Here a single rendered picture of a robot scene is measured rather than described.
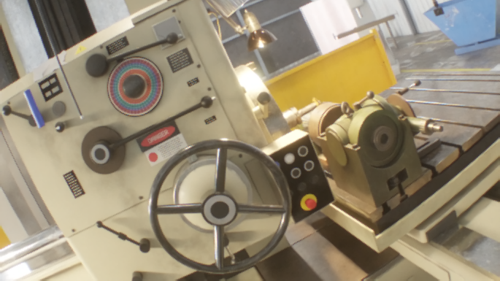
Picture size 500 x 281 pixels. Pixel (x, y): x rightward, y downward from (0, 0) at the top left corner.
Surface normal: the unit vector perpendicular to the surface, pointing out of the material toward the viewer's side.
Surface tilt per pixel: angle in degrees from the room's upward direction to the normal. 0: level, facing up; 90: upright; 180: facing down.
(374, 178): 90
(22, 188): 90
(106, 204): 90
